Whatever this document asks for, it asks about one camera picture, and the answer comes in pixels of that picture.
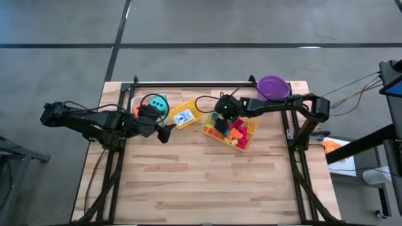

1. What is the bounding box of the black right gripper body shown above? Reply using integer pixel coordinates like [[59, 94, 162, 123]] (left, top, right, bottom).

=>
[[214, 94, 244, 122]]

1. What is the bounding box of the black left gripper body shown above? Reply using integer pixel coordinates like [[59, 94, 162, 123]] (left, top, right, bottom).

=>
[[134, 105, 165, 136]]

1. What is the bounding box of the blue playing card box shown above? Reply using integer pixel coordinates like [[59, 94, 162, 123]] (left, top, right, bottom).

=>
[[173, 109, 195, 127]]

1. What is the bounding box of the teal foam die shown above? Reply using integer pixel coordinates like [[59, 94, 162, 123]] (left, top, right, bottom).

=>
[[149, 96, 168, 115]]

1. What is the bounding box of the orange sloped toy block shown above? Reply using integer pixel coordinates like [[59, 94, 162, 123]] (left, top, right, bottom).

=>
[[227, 127, 244, 141]]

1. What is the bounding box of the orange long toy block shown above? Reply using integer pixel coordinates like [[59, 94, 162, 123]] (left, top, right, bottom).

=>
[[205, 127, 225, 140]]

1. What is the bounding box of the red stepped toy block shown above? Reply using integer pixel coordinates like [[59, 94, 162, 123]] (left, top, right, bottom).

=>
[[237, 136, 250, 150]]

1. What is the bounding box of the translucent yellow plastic bin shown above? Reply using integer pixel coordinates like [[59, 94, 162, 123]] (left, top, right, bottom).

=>
[[202, 111, 260, 153]]

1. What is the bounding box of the white plastic bin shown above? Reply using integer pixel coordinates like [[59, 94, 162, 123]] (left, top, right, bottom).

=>
[[131, 94, 169, 117]]

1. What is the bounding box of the yellow slotted plastic basket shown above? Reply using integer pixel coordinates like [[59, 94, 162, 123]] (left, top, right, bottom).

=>
[[169, 100, 204, 130]]

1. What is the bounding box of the purple monster face bucket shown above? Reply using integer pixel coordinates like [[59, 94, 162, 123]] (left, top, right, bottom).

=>
[[256, 75, 292, 102]]

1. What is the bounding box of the orange object on side table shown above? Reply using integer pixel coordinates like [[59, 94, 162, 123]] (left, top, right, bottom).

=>
[[323, 140, 342, 155]]

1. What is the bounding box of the white side table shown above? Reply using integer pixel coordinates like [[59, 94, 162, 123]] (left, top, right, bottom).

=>
[[322, 136, 357, 177]]

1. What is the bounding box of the grey metal stand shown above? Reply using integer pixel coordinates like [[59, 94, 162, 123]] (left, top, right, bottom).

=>
[[0, 134, 51, 226]]

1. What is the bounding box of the black monitor stand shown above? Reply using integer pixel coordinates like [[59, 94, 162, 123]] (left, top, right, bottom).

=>
[[325, 59, 402, 218]]

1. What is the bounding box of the white object on floor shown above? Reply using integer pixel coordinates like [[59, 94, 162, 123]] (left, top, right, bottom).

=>
[[362, 165, 393, 185]]

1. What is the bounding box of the blue lit screen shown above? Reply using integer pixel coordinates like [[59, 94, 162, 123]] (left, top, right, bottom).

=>
[[379, 80, 402, 97]]

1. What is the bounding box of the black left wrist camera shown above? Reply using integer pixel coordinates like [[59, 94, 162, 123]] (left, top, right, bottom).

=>
[[156, 127, 172, 144]]

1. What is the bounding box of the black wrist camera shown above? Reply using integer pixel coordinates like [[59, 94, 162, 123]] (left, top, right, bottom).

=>
[[156, 127, 172, 144], [214, 118, 229, 134]]

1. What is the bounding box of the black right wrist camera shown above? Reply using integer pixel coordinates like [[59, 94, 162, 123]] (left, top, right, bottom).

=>
[[214, 118, 229, 134]]

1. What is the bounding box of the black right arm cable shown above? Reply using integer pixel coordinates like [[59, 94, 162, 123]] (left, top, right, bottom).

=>
[[194, 80, 256, 114]]

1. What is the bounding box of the brown hanging cable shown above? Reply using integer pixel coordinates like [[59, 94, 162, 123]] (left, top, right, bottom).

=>
[[83, 149, 106, 217]]

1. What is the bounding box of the yellow and black cable bundle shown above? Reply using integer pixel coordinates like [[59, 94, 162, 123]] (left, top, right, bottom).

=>
[[312, 71, 383, 117]]

